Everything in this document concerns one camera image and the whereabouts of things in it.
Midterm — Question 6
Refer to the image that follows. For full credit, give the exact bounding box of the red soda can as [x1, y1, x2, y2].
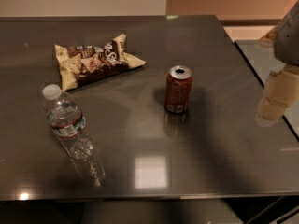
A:
[164, 65, 192, 114]

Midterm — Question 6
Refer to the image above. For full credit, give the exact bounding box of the clear plastic water bottle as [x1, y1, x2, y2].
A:
[41, 83, 96, 161]

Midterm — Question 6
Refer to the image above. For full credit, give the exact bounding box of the side table with glass top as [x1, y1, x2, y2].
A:
[234, 39, 299, 142]

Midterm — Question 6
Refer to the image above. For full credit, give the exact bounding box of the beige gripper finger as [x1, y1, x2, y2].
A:
[255, 64, 299, 127]

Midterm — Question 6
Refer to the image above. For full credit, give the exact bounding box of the brown chip bag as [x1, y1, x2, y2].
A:
[54, 34, 146, 91]

